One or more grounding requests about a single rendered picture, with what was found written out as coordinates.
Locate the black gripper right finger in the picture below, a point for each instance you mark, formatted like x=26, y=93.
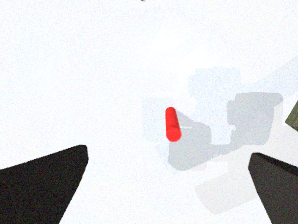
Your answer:
x=276, y=183

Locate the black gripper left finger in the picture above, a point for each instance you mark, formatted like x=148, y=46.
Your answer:
x=39, y=191

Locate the red peg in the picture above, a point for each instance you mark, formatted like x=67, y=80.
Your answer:
x=173, y=130

